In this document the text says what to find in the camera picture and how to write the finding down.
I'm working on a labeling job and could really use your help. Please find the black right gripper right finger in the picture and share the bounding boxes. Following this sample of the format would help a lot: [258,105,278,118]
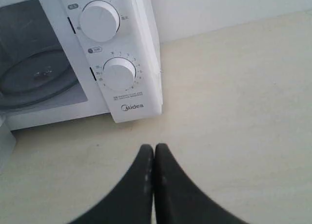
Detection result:
[154,143,246,224]

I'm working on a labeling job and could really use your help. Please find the white lower timer knob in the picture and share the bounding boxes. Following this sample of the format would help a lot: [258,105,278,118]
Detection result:
[102,57,136,91]

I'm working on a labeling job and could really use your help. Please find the glass turntable plate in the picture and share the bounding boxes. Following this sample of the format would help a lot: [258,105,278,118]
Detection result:
[0,46,78,111]

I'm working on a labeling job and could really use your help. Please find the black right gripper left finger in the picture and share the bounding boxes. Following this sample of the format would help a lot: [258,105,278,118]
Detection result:
[71,144,154,224]

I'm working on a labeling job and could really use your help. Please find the white upper power knob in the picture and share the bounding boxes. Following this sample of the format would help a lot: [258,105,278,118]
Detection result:
[79,0,120,42]

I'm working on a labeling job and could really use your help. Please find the white Midea microwave body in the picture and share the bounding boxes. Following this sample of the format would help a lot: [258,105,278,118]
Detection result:
[0,0,163,131]

